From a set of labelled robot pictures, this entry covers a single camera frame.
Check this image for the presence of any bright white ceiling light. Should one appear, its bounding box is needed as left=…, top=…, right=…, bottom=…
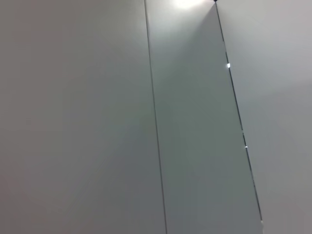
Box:
left=172, top=0, right=208, bottom=9

